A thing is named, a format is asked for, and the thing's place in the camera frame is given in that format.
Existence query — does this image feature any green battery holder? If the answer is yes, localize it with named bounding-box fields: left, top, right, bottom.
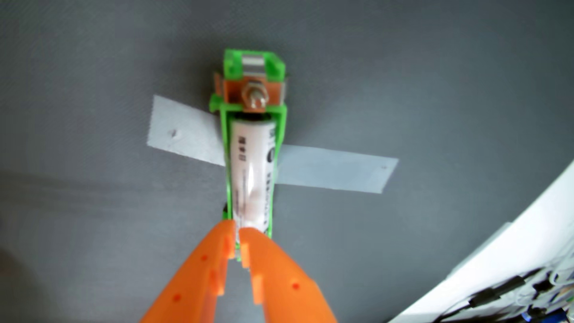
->
left=208, top=48, right=288, bottom=263

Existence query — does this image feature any grey tape strip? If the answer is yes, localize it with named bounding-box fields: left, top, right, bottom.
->
left=146, top=94, right=400, bottom=194

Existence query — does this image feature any black cable with adapter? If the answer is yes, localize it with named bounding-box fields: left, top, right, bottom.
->
left=430, top=269, right=545, bottom=323

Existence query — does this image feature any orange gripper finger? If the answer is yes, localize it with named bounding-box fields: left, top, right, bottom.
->
left=140, top=219, right=237, bottom=323
left=239, top=228, right=338, bottom=323

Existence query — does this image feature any white cylindrical battery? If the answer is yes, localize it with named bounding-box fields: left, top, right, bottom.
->
left=231, top=119, right=275, bottom=234

